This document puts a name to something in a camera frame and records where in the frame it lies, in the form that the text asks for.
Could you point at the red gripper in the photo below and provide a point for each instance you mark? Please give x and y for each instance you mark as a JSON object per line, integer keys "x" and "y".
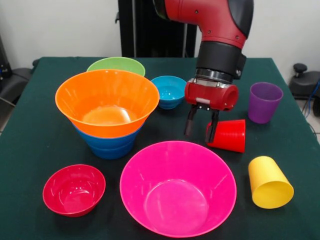
{"x": 212, "y": 96}

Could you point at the red cup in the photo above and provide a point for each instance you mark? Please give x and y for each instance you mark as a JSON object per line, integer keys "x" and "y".
{"x": 231, "y": 136}

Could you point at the large pink bowl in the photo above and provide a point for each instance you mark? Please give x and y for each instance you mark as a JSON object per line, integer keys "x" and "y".
{"x": 177, "y": 190}

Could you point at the large blue bowl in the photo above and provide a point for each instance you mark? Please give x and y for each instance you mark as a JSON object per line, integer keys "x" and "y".
{"x": 112, "y": 143}

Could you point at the large orange bowl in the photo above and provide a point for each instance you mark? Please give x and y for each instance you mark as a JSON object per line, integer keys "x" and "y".
{"x": 107, "y": 100}

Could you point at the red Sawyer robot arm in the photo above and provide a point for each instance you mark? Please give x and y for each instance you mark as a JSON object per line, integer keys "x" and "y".
{"x": 220, "y": 30}

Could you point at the small light blue bowl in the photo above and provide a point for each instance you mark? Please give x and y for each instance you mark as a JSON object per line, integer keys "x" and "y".
{"x": 170, "y": 91}

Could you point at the purple cup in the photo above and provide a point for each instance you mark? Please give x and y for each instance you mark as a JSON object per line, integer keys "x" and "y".
{"x": 265, "y": 105}

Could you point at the yellow cup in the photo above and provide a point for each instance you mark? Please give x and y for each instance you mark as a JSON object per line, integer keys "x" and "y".
{"x": 270, "y": 185}

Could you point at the ribbed blue bowl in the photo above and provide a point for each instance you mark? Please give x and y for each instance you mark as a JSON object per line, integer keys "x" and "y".
{"x": 110, "y": 153}

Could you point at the green bowl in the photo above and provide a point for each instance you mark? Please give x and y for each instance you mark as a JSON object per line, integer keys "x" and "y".
{"x": 117, "y": 64}

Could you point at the small crimson bowl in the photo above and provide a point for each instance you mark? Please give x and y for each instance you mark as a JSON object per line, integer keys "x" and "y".
{"x": 73, "y": 191}

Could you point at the dark green tablecloth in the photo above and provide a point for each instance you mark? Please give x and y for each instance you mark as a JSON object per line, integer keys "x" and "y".
{"x": 30, "y": 140}

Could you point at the black device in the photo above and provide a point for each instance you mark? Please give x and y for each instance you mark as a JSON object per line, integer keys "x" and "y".
{"x": 3, "y": 62}

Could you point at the black pedestal leg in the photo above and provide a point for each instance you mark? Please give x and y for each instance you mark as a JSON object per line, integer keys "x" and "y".
{"x": 305, "y": 82}
{"x": 15, "y": 82}

